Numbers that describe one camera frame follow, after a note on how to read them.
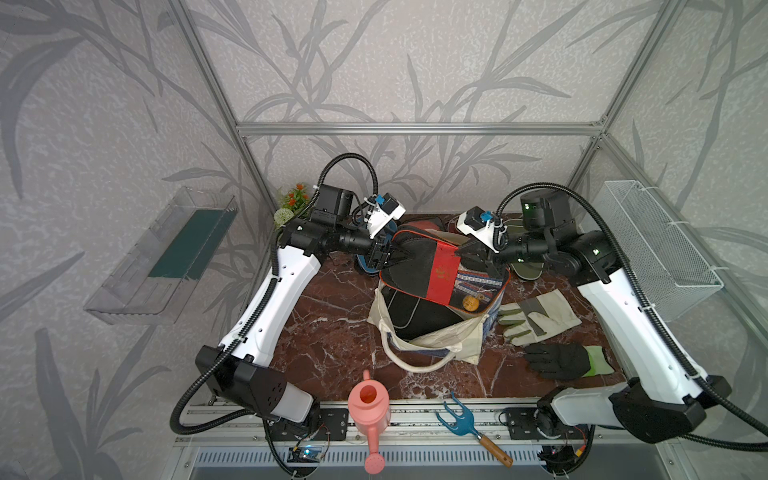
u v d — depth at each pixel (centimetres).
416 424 75
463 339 64
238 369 39
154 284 63
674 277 60
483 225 50
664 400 39
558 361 83
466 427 73
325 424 73
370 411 66
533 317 91
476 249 56
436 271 65
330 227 54
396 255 64
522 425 73
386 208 58
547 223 47
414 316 89
